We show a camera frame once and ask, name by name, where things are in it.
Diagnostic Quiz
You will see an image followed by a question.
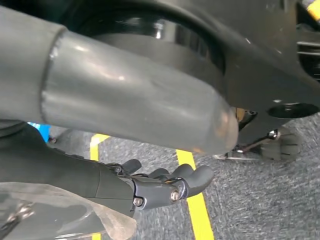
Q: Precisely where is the blue metal shelf rack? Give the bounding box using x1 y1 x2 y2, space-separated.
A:
26 121 52 144

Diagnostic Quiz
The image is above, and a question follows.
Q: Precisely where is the clear plastic film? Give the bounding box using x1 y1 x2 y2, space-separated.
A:
0 181 137 240

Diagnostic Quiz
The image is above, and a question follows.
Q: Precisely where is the black robot lower body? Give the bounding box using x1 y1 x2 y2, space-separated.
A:
0 0 320 164

